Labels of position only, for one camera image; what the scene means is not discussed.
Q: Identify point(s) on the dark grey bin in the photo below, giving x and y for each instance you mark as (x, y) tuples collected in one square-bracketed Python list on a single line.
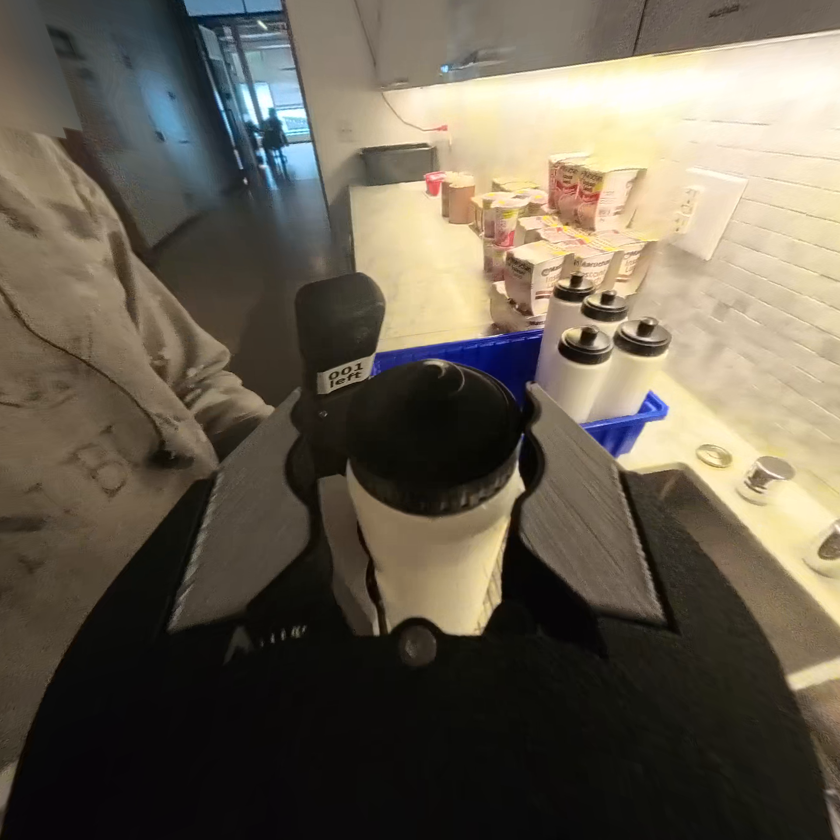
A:
[(398, 164)]

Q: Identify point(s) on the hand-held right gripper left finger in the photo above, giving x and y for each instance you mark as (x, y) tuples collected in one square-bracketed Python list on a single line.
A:
[(242, 511)]

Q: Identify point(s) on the grey wall cabinet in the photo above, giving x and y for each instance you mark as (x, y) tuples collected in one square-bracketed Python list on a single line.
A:
[(656, 32)]

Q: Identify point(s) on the white squeeze bottle black cap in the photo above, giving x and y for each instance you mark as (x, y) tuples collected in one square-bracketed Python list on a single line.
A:
[(557, 328), (606, 309), (433, 551), (633, 381), (578, 387)]

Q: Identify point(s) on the stainless steel sink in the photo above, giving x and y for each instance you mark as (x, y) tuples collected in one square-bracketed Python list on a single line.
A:
[(754, 557)]

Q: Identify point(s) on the person's left forearm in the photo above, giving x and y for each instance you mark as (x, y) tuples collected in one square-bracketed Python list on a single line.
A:
[(196, 368)]

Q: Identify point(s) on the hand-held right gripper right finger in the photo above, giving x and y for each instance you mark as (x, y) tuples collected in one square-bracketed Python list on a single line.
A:
[(584, 525)]

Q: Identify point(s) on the chrome sink button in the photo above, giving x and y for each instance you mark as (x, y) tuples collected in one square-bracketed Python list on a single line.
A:
[(764, 479), (826, 548)]

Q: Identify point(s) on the red cup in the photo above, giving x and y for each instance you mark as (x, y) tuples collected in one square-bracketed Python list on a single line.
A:
[(435, 183)]

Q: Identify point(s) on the stack of instant noodle cups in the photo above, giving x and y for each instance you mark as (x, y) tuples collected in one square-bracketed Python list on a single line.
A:
[(590, 190)]

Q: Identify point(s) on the blue plastic bin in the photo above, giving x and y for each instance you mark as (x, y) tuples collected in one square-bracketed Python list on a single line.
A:
[(498, 353)]

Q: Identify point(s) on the brown paper cup stack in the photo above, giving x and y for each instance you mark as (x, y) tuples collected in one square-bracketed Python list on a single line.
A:
[(458, 201)]

